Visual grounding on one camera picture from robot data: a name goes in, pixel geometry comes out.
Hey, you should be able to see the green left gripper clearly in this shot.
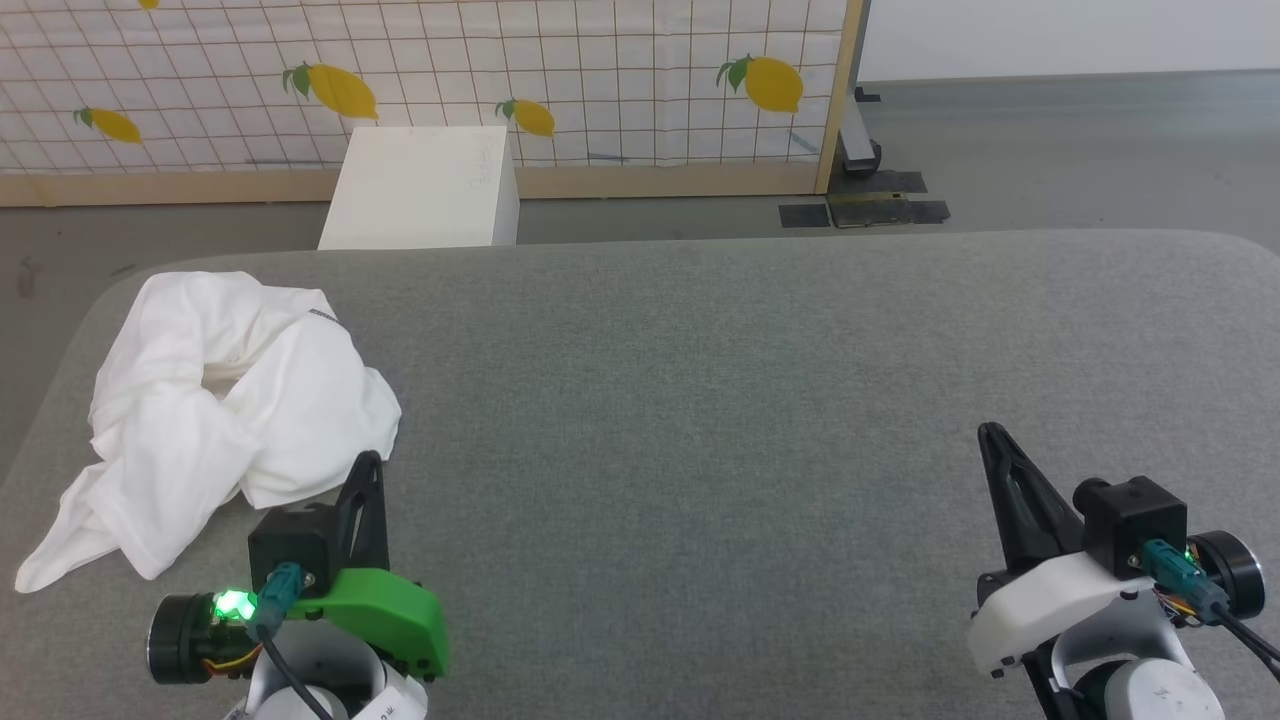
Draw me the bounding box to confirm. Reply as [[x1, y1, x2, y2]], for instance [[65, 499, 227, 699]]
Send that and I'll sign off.
[[288, 450, 452, 682]]

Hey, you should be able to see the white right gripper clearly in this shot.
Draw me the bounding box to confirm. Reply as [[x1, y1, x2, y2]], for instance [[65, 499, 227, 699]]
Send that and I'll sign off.
[[966, 421, 1163, 681]]

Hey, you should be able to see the white t-shirt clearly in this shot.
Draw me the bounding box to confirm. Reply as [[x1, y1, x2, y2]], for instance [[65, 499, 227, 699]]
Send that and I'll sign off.
[[15, 270, 403, 594]]

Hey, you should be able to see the white paper label tag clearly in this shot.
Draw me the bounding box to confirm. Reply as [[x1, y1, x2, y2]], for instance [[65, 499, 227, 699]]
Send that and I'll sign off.
[[350, 670, 430, 720]]

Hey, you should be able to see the long black floor plate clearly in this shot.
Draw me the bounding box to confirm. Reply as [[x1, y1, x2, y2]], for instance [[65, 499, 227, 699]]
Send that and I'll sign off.
[[828, 198, 951, 229]]

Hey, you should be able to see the white box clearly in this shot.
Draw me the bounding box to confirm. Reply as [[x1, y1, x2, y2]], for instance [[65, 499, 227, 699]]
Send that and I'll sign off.
[[317, 125, 521, 251]]

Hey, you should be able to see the black floor mat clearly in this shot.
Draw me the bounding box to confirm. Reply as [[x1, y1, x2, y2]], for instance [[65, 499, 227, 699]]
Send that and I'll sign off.
[[838, 170, 928, 197]]

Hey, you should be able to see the metal partition foot with caster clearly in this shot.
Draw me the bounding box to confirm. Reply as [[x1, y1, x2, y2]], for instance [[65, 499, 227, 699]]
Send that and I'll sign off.
[[838, 88, 883, 179]]

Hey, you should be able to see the black cable teal plug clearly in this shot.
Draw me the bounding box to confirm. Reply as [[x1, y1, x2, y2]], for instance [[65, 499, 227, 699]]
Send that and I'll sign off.
[[1142, 539, 1280, 683], [250, 562, 336, 720]]

